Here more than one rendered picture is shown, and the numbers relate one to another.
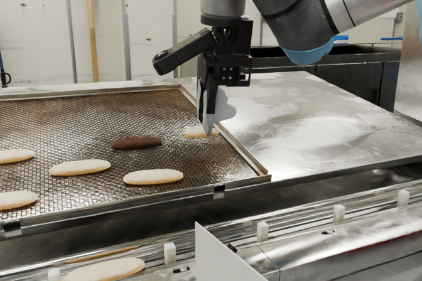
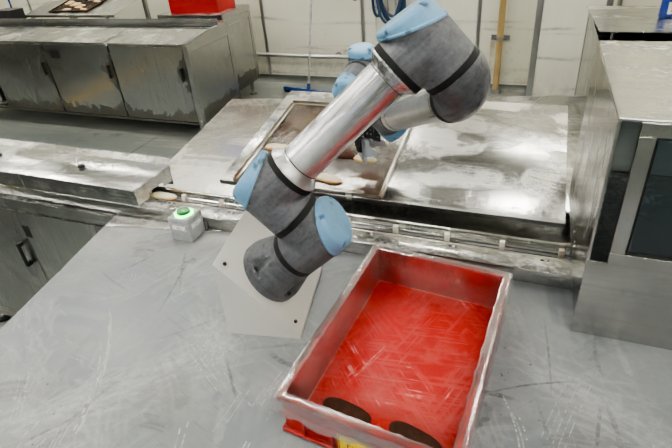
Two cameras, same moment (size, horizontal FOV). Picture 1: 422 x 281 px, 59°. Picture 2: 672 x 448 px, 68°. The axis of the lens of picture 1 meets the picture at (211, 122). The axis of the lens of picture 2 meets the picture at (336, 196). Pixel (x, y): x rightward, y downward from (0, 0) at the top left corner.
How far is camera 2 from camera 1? 1.09 m
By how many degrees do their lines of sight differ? 45
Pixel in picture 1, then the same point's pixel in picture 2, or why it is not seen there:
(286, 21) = not seen: hidden behind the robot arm
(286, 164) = (404, 192)
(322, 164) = (426, 200)
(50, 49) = not seen: outside the picture
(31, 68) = not seen: hidden behind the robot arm
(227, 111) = (370, 152)
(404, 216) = (420, 243)
